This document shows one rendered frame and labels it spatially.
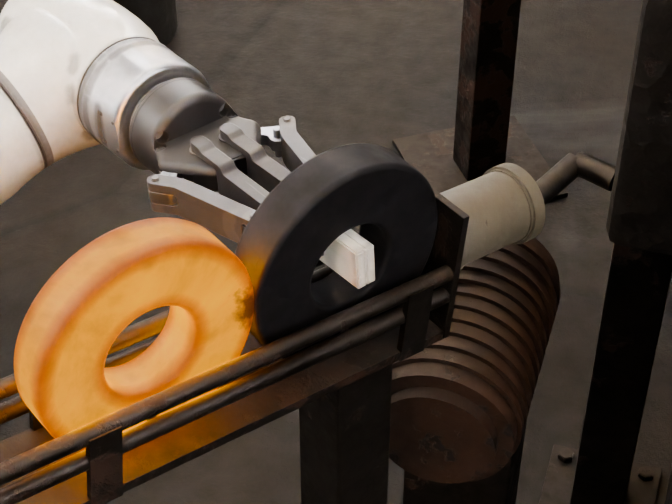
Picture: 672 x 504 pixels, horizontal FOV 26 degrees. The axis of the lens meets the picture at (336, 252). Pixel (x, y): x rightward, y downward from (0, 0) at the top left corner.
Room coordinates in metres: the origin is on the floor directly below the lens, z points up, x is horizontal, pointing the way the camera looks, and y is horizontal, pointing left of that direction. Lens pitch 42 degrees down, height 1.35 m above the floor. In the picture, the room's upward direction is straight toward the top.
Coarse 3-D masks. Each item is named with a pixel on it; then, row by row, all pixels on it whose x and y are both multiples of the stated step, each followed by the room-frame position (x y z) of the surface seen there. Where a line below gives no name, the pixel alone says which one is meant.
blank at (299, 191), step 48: (288, 192) 0.70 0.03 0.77; (336, 192) 0.70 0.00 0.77; (384, 192) 0.73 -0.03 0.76; (432, 192) 0.75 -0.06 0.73; (240, 240) 0.69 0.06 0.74; (288, 240) 0.68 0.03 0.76; (384, 240) 0.73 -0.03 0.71; (432, 240) 0.75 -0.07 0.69; (288, 288) 0.68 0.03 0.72; (336, 288) 0.72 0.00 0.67; (384, 288) 0.73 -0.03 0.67
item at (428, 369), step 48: (480, 288) 0.88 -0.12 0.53; (528, 288) 0.89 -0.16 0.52; (480, 336) 0.82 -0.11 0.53; (528, 336) 0.85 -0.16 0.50; (432, 384) 0.78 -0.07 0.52; (480, 384) 0.77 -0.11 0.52; (528, 384) 0.80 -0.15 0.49; (432, 432) 0.76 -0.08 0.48; (480, 432) 0.75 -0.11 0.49; (432, 480) 0.76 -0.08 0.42; (480, 480) 0.86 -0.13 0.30
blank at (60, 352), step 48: (96, 240) 0.63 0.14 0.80; (144, 240) 0.63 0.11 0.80; (192, 240) 0.64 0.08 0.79; (48, 288) 0.61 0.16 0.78; (96, 288) 0.60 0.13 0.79; (144, 288) 0.62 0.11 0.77; (192, 288) 0.64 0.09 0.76; (240, 288) 0.66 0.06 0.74; (48, 336) 0.58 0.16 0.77; (96, 336) 0.59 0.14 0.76; (192, 336) 0.64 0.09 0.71; (240, 336) 0.65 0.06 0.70; (48, 384) 0.57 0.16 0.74; (96, 384) 0.59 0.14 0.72; (144, 384) 0.62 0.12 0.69
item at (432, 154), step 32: (480, 0) 1.67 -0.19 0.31; (512, 0) 1.68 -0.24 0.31; (480, 32) 1.67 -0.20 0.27; (512, 32) 1.68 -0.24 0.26; (480, 64) 1.67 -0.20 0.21; (512, 64) 1.68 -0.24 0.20; (480, 96) 1.67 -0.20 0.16; (448, 128) 1.80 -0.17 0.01; (480, 128) 1.67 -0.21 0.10; (512, 128) 1.80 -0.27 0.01; (416, 160) 1.72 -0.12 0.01; (448, 160) 1.72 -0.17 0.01; (480, 160) 1.67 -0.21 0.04; (512, 160) 1.72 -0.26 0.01; (544, 160) 1.72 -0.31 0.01
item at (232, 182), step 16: (192, 144) 0.82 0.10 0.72; (208, 144) 0.82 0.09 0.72; (208, 160) 0.81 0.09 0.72; (224, 160) 0.80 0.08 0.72; (224, 176) 0.79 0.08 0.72; (240, 176) 0.79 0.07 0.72; (224, 192) 0.79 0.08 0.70; (240, 192) 0.78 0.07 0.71; (256, 192) 0.77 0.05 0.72; (256, 208) 0.76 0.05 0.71
